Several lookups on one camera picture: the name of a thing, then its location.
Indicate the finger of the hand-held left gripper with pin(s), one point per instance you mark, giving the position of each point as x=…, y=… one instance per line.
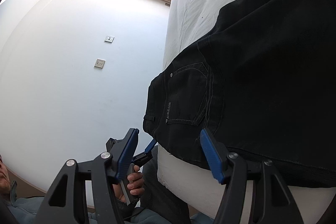
x=111, y=144
x=151, y=145

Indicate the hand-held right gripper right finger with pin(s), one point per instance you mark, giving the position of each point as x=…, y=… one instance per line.
x=210, y=158

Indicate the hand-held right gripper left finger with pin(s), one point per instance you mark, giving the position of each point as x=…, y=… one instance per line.
x=126, y=155

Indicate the black pants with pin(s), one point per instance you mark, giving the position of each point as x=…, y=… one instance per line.
x=262, y=69

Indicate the person's left hand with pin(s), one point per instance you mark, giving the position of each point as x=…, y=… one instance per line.
x=136, y=182

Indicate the person's head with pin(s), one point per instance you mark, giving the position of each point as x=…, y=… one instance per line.
x=3, y=176

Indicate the white wall socket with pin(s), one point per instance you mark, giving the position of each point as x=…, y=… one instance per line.
x=99, y=63
x=109, y=39

